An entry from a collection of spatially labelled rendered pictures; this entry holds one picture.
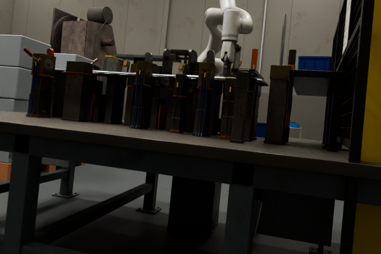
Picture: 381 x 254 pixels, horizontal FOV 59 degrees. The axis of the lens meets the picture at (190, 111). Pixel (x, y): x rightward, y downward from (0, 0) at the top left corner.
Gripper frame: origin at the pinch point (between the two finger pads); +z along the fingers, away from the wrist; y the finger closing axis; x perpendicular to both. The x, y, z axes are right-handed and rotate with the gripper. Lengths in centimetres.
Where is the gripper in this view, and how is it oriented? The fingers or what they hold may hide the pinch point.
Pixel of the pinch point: (226, 72)
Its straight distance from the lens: 177.3
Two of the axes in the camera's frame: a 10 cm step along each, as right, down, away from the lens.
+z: -0.9, 10.0, -0.1
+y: -3.3, -0.4, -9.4
